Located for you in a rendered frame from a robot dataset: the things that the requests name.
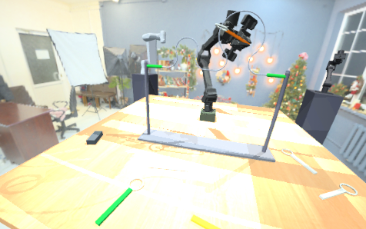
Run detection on green rod with white loop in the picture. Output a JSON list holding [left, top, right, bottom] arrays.
[[95, 178, 144, 226]]

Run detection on orange handle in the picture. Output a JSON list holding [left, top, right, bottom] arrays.
[[215, 24, 250, 45]]

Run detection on white loop with yellow handle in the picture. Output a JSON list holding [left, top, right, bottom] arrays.
[[191, 215, 221, 229]]

